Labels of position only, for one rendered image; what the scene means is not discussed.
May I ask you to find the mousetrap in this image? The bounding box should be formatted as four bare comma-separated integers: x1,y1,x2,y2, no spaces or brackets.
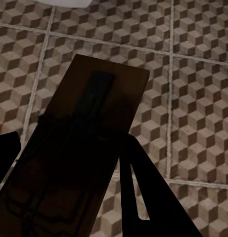
0,54,150,237

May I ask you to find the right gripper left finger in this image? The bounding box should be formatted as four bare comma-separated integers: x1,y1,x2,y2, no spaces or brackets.
0,131,21,184

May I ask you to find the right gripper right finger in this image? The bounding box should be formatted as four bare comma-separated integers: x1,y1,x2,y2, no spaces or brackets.
119,131,203,237

